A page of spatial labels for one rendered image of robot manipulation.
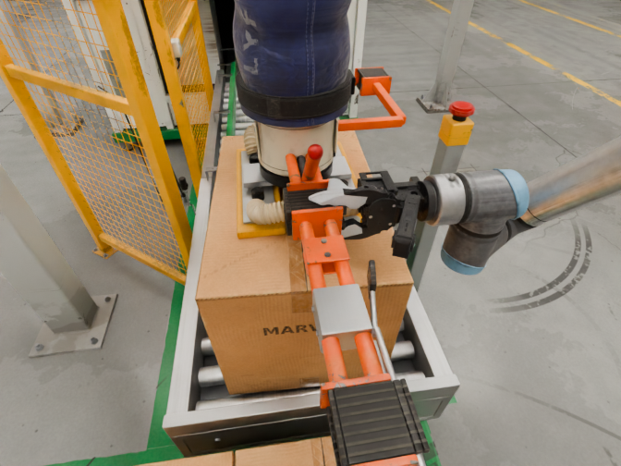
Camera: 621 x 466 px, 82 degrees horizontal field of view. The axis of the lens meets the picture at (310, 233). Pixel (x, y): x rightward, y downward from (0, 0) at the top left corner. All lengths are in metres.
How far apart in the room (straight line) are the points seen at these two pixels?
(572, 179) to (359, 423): 0.55
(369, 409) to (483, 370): 1.42
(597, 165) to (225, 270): 0.66
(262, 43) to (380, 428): 0.57
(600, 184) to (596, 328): 1.49
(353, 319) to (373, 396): 0.10
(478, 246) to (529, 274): 1.53
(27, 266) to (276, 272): 1.20
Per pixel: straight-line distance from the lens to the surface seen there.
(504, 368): 1.84
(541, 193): 0.79
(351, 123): 0.87
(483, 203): 0.67
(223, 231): 0.79
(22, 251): 1.66
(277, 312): 0.71
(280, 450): 0.96
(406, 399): 0.40
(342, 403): 0.39
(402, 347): 1.08
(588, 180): 0.75
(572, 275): 2.38
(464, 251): 0.75
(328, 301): 0.46
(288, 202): 0.59
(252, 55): 0.68
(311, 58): 0.65
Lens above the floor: 1.47
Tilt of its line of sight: 43 degrees down
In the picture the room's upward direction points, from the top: straight up
